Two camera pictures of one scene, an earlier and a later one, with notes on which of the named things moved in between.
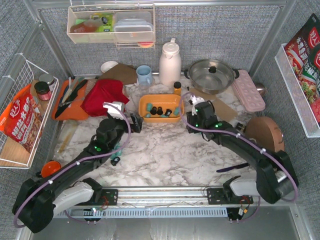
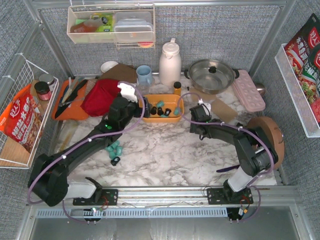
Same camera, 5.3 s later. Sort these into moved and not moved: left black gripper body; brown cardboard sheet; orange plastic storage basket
Moved: left black gripper body
Not moved: brown cardboard sheet; orange plastic storage basket
